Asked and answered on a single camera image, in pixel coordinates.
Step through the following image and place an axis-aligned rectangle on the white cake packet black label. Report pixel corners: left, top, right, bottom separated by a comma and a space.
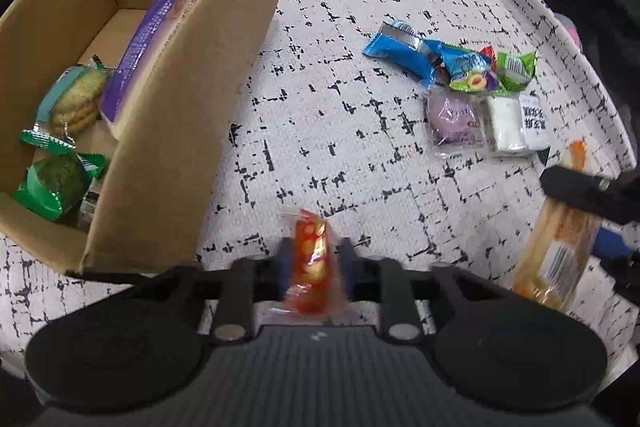
482, 93, 550, 156

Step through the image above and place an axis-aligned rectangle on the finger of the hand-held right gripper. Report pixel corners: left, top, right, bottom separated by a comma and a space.
594, 227, 640, 294
540, 164, 640, 224

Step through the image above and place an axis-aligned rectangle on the purple round pastry packet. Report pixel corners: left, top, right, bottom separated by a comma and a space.
424, 87, 485, 148

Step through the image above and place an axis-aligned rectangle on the green pastry packet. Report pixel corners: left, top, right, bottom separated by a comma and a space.
12, 151, 110, 223

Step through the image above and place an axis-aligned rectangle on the long purple cracker packet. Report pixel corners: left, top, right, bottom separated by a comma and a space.
97, 0, 236, 142

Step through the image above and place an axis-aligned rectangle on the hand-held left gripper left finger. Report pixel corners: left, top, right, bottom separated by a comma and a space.
131, 237, 296, 343

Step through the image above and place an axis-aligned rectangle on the brown cardboard box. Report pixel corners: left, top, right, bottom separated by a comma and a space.
0, 0, 279, 278

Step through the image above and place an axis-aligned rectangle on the light green snack packet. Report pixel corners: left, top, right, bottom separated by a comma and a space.
492, 51, 537, 95

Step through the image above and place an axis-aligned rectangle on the small orange-red snack packet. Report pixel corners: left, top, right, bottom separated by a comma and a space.
280, 208, 346, 315

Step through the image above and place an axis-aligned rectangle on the orange bread packet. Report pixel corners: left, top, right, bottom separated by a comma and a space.
510, 139, 601, 310

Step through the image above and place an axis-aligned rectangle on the pink cloth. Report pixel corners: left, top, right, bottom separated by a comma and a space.
555, 14, 583, 48

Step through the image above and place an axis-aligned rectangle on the cookie packet teal wrapper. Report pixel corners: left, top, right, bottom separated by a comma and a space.
20, 64, 113, 152

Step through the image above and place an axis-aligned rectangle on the green fruit-print snack packet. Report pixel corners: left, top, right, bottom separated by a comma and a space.
447, 67, 501, 95

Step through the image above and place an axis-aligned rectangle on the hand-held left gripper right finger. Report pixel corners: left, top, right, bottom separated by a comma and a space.
340, 237, 503, 342

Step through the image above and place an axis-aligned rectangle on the blue snack packet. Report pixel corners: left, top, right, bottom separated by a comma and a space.
420, 41, 493, 90
362, 19, 441, 80

